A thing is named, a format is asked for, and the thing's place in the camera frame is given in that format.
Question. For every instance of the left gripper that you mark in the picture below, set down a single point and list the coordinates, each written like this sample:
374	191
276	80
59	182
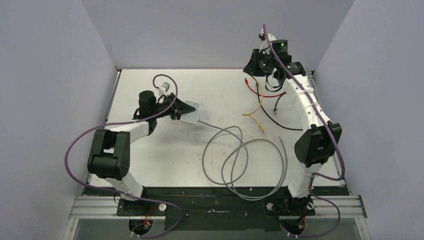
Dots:
179	108

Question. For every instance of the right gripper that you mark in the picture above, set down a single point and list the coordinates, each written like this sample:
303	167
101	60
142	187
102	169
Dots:
252	68

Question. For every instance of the white network switch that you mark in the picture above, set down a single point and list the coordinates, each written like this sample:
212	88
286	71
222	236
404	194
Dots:
191	117

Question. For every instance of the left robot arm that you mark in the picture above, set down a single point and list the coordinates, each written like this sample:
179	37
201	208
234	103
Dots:
110	152

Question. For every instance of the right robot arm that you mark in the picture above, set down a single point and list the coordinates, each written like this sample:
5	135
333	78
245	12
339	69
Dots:
319	134

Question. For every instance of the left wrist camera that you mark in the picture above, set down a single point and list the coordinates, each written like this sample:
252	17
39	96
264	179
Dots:
163	89

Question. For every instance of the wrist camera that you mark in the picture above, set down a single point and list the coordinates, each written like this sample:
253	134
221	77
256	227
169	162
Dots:
163	89
264	38

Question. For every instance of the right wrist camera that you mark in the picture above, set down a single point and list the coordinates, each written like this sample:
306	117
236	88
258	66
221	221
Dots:
264	38

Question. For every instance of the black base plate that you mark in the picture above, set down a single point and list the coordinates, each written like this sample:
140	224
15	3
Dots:
215	207

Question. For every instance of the aluminium rail frame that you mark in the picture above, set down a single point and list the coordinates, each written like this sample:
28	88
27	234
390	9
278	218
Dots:
356	209

